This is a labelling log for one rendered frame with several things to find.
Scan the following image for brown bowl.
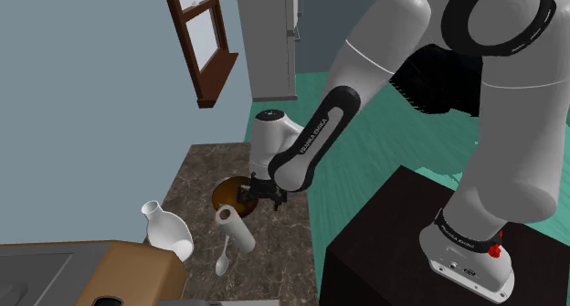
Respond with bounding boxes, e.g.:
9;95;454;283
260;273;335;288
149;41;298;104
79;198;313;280
210;175;262;219

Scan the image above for white paper towel roll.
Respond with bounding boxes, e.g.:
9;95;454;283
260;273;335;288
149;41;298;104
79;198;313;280
215;205;257;254

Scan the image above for silver spoon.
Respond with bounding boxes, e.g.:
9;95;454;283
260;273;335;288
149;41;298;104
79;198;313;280
215;235;231;278

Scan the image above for white vase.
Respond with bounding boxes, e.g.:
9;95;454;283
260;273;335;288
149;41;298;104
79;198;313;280
141;200;195;262

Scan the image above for dark robot stand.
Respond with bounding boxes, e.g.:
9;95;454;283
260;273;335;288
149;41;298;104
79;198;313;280
318;164;570;306

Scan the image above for grey refrigerator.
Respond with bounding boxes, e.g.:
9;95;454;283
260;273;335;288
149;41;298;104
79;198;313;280
234;0;305;102

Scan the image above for brown framed window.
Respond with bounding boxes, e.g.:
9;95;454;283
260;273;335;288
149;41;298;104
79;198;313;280
161;0;239;110

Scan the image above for brown and grey appliance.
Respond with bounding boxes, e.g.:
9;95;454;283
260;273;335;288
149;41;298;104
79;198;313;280
0;239;188;306

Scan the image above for black furniture piece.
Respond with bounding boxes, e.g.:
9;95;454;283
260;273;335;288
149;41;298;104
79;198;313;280
388;43;485;118

